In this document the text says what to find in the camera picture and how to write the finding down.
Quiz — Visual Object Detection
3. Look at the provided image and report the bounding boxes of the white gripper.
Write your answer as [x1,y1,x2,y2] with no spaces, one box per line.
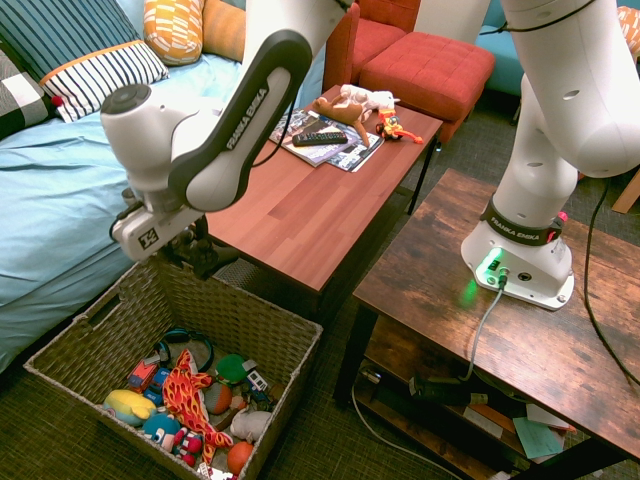
[110,202,211,264]

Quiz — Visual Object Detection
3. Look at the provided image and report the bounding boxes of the black Sony gamepad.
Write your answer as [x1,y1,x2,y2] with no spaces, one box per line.
[187,234,242,280]

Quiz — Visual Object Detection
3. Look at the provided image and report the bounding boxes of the woven grey wicker basket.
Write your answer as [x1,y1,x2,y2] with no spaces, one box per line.
[23,252,324,480]

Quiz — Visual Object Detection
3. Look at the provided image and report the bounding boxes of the teal black headphones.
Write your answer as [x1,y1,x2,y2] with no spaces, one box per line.
[153,327,216,374]

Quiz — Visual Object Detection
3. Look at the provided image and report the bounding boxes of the reddish wooden coffee table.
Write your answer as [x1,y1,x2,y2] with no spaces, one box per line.
[205,84,444,326]

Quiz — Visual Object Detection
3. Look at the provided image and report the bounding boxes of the green toy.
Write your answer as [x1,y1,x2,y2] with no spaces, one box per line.
[215,353,246,385]

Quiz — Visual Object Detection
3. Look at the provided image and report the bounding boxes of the red toy car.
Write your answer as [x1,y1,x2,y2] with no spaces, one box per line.
[126,355,162,394]

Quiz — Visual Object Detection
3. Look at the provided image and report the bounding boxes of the blue police toy car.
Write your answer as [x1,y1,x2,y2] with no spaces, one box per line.
[144,367,171,406]

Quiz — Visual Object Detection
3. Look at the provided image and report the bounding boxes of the light blue sofa bed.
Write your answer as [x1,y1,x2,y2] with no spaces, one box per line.
[0,0,326,374]

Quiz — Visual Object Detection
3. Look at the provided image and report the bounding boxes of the orange flame pattern plush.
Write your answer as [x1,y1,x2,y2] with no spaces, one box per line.
[162,348,235,466]

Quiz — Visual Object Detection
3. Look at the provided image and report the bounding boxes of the white blue toy truck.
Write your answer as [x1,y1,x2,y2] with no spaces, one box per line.
[243,360,274,401]

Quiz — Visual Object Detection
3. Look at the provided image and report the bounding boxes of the blue white cover magazine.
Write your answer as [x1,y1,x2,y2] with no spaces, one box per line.
[268,107,321,144]

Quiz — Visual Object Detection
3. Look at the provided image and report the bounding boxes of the orange grey knit ball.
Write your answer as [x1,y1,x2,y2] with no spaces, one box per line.
[204,382,234,416]

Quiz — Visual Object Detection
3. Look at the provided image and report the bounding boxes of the black remote control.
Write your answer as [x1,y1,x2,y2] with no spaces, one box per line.
[291,130,349,148]

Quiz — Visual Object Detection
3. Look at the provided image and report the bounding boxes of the yellow plush toy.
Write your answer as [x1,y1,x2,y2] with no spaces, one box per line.
[103,389,158,428]

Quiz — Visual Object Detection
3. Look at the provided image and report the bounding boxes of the dark photo cover magazine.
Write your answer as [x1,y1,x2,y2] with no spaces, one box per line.
[324,132,385,174]

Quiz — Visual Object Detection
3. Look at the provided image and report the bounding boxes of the blue round plush toy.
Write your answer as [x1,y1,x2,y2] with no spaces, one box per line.
[142,412,182,447]

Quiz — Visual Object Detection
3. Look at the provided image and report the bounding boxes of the white navy striped pillow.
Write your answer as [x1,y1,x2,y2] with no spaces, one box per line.
[38,39,171,124]

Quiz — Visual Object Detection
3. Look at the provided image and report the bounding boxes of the grey plush toy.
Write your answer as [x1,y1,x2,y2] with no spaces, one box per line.
[229,405,274,444]

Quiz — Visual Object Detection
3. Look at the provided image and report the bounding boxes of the brown plush toy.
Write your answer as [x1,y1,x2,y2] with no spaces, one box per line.
[312,94,372,149]

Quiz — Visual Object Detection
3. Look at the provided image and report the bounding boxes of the red blue small plush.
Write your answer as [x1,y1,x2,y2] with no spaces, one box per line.
[172,427,204,467]

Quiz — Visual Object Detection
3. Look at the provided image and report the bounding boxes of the yellow white patterned pillow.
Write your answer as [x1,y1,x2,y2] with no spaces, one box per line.
[143,0,206,67]

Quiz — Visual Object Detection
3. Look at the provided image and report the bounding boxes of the plain orange pillow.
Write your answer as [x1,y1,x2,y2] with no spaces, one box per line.
[201,0,247,64]

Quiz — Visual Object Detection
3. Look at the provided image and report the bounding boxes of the black white checked pillow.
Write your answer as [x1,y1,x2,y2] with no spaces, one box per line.
[0,47,56,141]

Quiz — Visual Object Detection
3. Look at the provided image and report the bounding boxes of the orange toy vehicle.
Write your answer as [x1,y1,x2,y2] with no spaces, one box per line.
[374,107,425,146]

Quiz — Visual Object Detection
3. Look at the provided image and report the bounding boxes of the white plush toy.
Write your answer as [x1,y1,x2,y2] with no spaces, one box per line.
[340,83,401,121]

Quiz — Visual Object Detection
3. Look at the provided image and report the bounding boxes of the dark blue striped pillow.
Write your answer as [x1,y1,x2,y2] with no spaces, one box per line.
[0,0,144,84]

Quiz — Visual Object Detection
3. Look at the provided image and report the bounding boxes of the red armchair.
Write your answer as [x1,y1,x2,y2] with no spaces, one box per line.
[322,0,422,94]

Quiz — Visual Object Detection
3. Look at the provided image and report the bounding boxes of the black device on shelf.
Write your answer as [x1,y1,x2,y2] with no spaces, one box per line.
[408,375,489,407]

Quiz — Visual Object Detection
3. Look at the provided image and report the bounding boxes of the red fabric ottoman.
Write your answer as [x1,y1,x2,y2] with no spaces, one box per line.
[358,31,497,144]

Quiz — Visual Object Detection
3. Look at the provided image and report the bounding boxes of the rustic dark wooden table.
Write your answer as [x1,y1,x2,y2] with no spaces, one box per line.
[332,167,640,480]

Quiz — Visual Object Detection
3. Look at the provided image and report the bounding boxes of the teal sofa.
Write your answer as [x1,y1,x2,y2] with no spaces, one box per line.
[474,0,640,96]

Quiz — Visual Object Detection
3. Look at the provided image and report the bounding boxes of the teal paper sheet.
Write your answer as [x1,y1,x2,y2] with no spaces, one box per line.
[512,416,566,460]

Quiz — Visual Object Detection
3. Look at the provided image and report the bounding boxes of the light wooden furniture leg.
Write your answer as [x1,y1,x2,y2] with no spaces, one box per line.
[612,167,640,214]

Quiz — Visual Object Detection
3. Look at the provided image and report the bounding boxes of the white floor cable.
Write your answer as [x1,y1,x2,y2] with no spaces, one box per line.
[349,367,451,480]

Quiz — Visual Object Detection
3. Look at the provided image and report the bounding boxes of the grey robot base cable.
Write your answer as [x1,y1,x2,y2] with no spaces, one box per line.
[459,267,509,384]

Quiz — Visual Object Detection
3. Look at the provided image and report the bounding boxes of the black power cable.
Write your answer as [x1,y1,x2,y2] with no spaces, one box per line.
[582,177,640,389]

